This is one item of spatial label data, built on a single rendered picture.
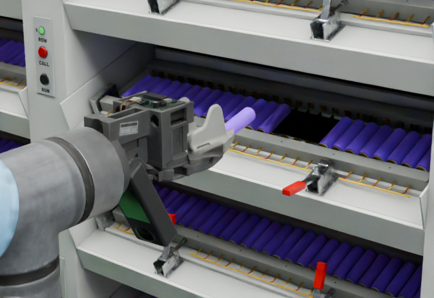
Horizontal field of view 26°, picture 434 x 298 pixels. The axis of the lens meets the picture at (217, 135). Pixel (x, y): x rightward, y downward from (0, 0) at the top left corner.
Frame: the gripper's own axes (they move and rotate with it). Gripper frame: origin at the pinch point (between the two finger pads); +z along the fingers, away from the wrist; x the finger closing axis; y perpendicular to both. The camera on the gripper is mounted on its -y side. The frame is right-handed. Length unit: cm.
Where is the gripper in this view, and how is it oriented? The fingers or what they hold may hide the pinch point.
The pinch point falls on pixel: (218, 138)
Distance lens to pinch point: 111.1
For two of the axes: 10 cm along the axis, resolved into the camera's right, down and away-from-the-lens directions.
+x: -7.8, -1.9, 5.9
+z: 6.2, -2.5, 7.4
